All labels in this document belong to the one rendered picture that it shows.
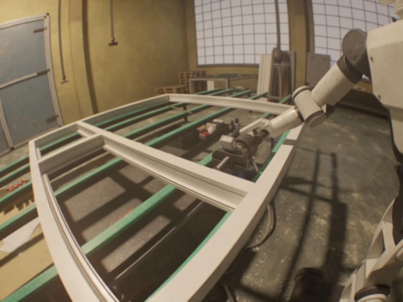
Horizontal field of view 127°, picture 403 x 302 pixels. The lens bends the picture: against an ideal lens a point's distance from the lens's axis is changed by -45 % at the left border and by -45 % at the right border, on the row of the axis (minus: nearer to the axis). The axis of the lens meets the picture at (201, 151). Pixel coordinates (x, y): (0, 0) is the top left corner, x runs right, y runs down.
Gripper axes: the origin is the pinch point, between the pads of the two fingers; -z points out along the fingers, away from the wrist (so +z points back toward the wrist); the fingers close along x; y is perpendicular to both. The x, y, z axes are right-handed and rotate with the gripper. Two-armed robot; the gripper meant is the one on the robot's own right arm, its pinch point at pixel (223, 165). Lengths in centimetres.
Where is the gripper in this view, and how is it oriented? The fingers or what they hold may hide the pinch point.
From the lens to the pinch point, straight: 54.5
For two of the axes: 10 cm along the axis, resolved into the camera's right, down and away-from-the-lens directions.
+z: 6.0, -3.9, 7.0
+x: 8.0, 2.3, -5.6
